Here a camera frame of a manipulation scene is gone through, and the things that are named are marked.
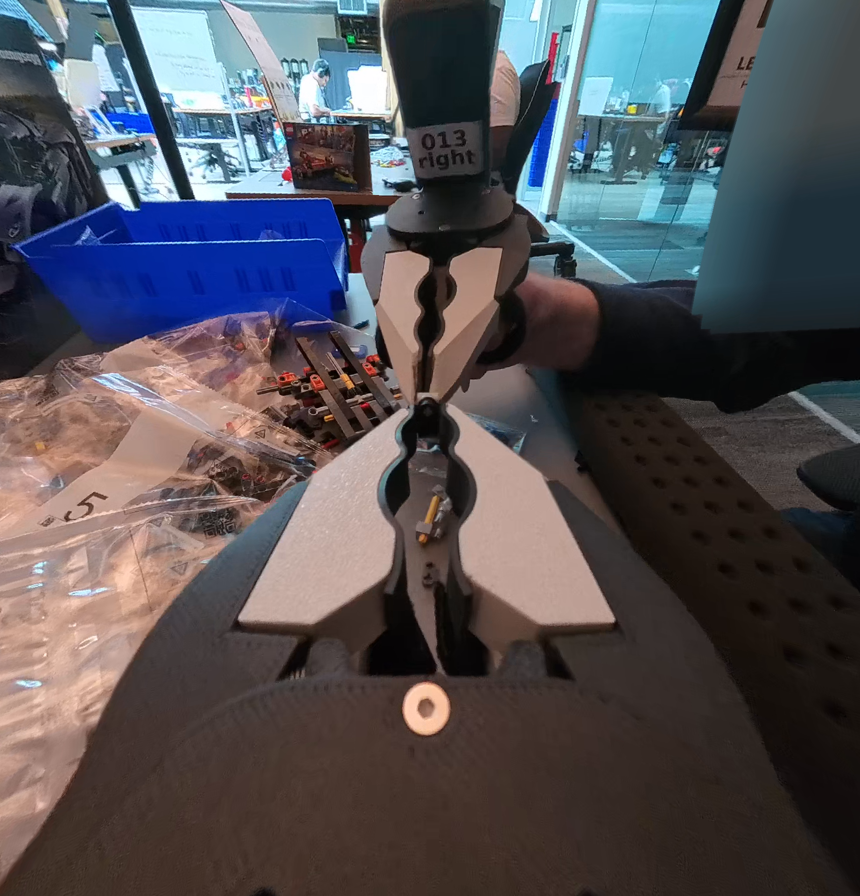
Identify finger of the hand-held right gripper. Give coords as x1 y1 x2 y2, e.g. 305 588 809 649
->
377 249 434 403
428 246 505 403

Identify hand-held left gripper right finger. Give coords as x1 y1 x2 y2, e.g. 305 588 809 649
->
440 405 618 673

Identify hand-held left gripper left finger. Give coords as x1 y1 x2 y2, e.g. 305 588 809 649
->
237 406 413 669

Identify small grey lego assembly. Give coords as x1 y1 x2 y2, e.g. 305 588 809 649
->
416 493 445 547

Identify person's right forearm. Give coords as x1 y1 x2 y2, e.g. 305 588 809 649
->
563 279 860 414

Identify dark grey lego chassis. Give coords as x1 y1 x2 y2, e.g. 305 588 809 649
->
258 329 408 447

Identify colourful lego set box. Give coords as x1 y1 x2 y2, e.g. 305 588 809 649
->
283 122 372 192

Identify pile of clear lego bags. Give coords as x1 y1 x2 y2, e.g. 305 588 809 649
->
0 301 354 876

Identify dark lego set box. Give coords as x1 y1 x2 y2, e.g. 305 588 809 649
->
0 14 119 382

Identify person's right hand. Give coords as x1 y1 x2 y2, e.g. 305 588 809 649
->
519 273 602 375

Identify small zip bag of pins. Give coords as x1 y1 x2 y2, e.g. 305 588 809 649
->
472 413 529 453

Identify background wooden table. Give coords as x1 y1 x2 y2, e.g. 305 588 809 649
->
225 168 420 208

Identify blue plastic bin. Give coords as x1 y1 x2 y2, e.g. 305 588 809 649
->
13 238 350 344
73 198 347 246

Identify black perforated pad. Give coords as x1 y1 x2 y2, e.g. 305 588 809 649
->
575 391 860 876

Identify pale cardboard box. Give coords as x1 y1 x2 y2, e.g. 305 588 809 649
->
710 0 770 106

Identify person's legs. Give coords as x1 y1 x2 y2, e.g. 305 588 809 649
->
780 420 860 603

